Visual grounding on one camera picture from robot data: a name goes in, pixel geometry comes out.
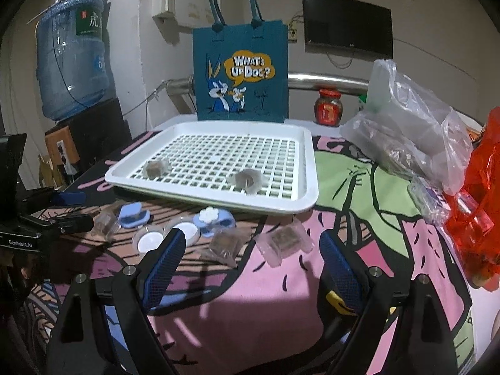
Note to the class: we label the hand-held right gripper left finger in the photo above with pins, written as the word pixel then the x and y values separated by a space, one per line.
pixel 164 271

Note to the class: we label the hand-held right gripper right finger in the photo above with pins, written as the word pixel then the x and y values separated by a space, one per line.
pixel 340 271

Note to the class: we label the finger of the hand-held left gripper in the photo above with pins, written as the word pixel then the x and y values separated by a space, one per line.
pixel 74 224
pixel 70 198

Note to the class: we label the clear brown cube packet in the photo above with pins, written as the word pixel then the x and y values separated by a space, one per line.
pixel 283 242
pixel 104 222
pixel 246 181
pixel 224 247
pixel 156 167

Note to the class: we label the white slotted plastic tray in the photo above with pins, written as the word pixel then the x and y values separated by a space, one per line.
pixel 218 152

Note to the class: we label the round clear plastic lid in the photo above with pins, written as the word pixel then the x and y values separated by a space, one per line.
pixel 150 239
pixel 187 226

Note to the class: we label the white power strip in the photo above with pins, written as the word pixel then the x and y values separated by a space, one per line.
pixel 65 158

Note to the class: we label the wooden box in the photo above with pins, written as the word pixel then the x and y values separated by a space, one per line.
pixel 52 148

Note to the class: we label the blue clip with square top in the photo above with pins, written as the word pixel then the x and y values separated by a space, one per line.
pixel 134 215

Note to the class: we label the blue clip with white flower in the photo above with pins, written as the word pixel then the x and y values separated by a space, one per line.
pixel 215 220

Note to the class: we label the black water dispenser cabinet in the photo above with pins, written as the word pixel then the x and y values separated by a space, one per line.
pixel 101 132

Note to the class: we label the printed cartoon blanket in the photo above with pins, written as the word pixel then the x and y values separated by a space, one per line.
pixel 250 312

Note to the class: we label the small clear packet sleeve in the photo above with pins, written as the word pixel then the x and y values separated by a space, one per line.
pixel 427 201

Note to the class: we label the blue water jug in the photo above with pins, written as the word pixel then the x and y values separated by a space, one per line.
pixel 72 58

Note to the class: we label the red plastic bag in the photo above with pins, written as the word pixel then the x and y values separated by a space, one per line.
pixel 482 203

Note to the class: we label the large clear plastic bag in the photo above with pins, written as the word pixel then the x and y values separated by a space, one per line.
pixel 406 125

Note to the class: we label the red lidded sauce jar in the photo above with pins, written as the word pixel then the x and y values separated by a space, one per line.
pixel 329 107

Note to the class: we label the green white container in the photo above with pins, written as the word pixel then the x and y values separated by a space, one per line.
pixel 363 103

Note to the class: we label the teal cartoon tote bag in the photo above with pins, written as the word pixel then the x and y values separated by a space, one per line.
pixel 240 74

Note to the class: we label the metal rail pipe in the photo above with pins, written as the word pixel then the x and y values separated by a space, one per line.
pixel 312 81

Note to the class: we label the beige wall switch box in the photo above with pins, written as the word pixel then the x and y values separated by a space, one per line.
pixel 162 4

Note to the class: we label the white wall socket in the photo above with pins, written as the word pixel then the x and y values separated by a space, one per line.
pixel 293 33

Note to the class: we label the wall-mounted black television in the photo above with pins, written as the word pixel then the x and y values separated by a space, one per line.
pixel 347 25

